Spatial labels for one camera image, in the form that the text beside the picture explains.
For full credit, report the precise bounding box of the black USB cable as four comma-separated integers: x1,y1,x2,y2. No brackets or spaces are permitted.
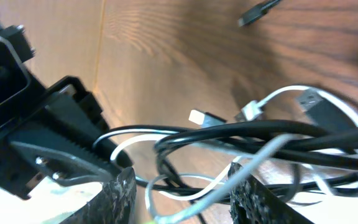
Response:
93,0,358,224

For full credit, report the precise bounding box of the white USB cable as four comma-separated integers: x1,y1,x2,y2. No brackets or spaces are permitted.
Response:
91,84,358,224

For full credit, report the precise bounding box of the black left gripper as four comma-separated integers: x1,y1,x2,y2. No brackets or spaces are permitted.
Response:
0,77,117,200

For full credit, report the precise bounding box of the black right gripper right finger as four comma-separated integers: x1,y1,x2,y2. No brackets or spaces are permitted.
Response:
230,164,312,224

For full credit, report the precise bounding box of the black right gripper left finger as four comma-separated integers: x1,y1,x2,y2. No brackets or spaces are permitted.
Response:
61,167,136,224

